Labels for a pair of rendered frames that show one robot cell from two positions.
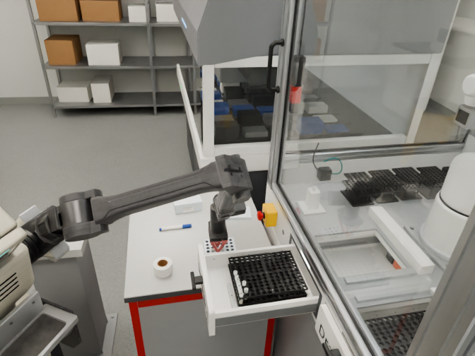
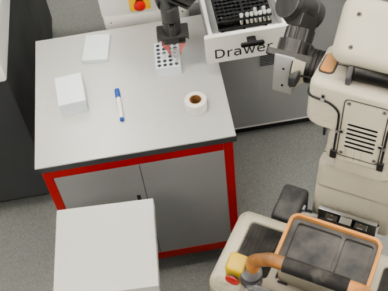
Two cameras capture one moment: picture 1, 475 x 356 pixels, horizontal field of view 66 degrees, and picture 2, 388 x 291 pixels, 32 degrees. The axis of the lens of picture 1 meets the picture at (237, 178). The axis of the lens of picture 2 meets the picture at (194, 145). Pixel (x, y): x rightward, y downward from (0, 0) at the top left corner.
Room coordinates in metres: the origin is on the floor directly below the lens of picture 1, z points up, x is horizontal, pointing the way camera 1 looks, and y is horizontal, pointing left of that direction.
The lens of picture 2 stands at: (0.74, 1.69, 2.36)
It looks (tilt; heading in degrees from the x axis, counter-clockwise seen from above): 51 degrees down; 281
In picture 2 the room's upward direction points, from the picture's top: 8 degrees counter-clockwise
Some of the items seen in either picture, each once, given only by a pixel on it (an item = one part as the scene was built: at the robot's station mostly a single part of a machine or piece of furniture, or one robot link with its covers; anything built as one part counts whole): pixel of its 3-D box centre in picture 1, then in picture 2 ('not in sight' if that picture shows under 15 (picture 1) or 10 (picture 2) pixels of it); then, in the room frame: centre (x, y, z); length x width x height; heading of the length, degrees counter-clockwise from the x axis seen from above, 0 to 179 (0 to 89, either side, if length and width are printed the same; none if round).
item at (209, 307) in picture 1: (205, 286); (250, 43); (0.82, 0.09, 0.87); 0.29 x 0.02 x 0.11; 13
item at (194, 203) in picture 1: (186, 203); (71, 94); (1.40, 0.23, 0.79); 0.13 x 0.09 x 0.05; 108
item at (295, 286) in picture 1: (266, 279); (238, 4); (0.87, -0.11, 0.87); 0.22 x 0.18 x 0.06; 103
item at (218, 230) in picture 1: (218, 224); (171, 26); (1.07, 0.07, 0.92); 0.10 x 0.07 x 0.07; 10
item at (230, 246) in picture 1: (219, 248); (167, 58); (1.10, 0.06, 0.78); 0.12 x 0.08 x 0.04; 100
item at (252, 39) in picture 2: (196, 280); (252, 41); (0.82, 0.11, 0.91); 0.07 x 0.04 x 0.01; 13
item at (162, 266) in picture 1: (162, 267); (196, 103); (0.99, 0.26, 0.78); 0.07 x 0.07 x 0.04
